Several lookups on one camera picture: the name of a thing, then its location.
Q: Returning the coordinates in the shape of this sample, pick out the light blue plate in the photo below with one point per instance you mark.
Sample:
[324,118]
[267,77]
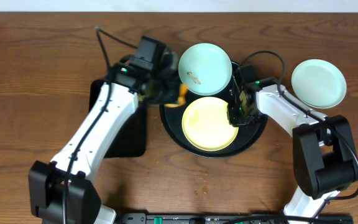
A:
[319,83]
[205,69]

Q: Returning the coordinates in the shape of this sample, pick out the yellow plate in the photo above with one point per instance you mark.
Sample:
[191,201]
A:
[205,124]

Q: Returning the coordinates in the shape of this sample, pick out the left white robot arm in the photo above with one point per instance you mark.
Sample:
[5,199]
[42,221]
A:
[62,190]

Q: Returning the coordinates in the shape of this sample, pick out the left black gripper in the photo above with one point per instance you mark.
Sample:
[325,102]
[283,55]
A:
[171,90]

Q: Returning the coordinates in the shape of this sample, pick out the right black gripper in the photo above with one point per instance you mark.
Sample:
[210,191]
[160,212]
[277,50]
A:
[232,117]

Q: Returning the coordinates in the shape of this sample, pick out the black rectangular tray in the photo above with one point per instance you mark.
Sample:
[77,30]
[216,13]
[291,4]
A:
[122,128]

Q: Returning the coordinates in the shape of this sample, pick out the black round tray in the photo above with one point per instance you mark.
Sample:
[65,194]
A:
[247,135]

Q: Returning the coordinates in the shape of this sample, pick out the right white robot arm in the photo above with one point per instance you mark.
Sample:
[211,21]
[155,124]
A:
[325,162]

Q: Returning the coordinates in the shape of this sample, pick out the yellow sponge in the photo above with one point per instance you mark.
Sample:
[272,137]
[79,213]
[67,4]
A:
[181,97]

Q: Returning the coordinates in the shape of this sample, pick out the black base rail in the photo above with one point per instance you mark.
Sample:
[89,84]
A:
[253,218]

